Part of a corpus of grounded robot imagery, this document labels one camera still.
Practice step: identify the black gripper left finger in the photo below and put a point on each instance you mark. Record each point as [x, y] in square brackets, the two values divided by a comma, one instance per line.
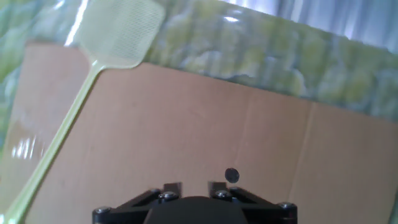
[136, 203]

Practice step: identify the brown cardboard sheet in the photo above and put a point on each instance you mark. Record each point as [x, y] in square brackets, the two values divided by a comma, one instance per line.
[186, 124]

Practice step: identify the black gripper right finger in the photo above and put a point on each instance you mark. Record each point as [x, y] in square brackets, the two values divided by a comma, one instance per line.
[258, 205]

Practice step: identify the green marble pattern mat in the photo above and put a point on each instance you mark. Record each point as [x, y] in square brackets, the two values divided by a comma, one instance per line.
[248, 53]

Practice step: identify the light green plastic flyswatter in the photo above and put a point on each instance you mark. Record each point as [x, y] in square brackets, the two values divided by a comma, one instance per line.
[121, 34]

